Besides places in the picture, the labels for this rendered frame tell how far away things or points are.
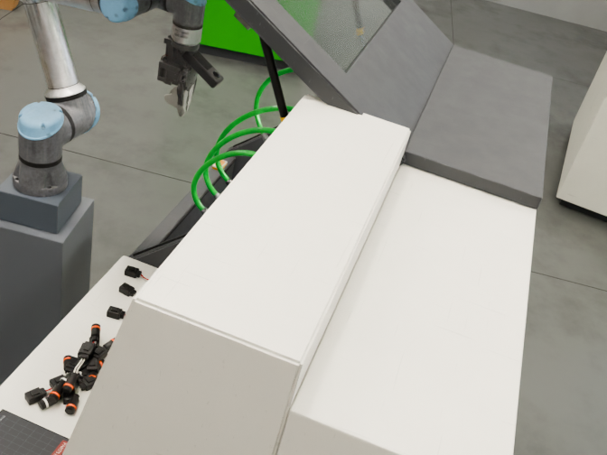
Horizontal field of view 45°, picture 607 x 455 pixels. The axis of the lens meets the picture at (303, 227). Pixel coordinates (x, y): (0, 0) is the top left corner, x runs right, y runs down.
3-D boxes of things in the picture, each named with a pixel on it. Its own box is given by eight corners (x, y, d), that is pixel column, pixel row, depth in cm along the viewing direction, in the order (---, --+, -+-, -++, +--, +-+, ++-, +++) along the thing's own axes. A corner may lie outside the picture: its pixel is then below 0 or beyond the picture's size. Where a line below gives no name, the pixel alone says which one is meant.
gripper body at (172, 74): (169, 72, 198) (174, 30, 191) (199, 82, 197) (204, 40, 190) (156, 82, 191) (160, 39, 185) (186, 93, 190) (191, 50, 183)
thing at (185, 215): (218, 192, 247) (224, 152, 238) (229, 197, 246) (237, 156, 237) (126, 301, 197) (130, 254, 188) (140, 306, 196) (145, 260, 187)
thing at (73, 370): (85, 329, 160) (86, 311, 157) (129, 348, 158) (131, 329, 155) (21, 403, 141) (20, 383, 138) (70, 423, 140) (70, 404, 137)
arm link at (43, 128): (8, 153, 204) (6, 109, 196) (41, 135, 214) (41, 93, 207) (43, 169, 201) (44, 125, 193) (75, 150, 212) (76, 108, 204)
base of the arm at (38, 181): (2, 188, 207) (1, 158, 201) (26, 162, 219) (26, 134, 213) (54, 201, 207) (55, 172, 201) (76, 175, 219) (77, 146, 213)
